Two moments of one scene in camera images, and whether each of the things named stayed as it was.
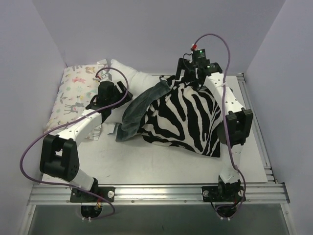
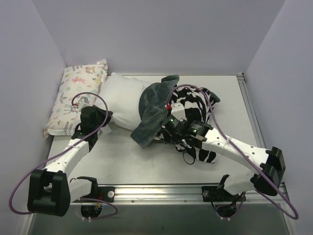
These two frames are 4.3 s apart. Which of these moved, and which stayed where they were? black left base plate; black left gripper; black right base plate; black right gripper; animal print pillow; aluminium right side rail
Moved: black left gripper; black right gripper
Stayed: black left base plate; black right base plate; aluminium right side rail; animal print pillow
